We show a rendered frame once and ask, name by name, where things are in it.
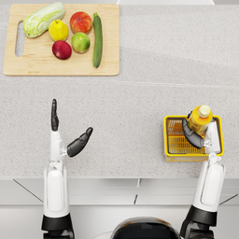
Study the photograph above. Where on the green apple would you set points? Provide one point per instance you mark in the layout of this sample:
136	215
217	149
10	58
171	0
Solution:
80	42

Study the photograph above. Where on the dark round robot body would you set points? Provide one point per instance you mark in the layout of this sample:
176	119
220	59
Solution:
144	228

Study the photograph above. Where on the lemon tea bottle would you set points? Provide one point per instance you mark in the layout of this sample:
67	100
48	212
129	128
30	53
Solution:
199	119

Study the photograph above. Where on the green cucumber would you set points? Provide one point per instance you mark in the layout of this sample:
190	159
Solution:
97	40

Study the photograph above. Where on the napa cabbage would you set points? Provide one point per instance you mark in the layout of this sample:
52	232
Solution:
42	20

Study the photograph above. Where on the dark red apple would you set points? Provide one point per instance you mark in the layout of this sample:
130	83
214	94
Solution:
62	49

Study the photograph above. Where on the wooden cutting board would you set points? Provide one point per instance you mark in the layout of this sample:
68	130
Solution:
37	63

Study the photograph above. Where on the yellow slatted basket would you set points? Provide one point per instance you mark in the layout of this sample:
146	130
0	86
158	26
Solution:
175	144

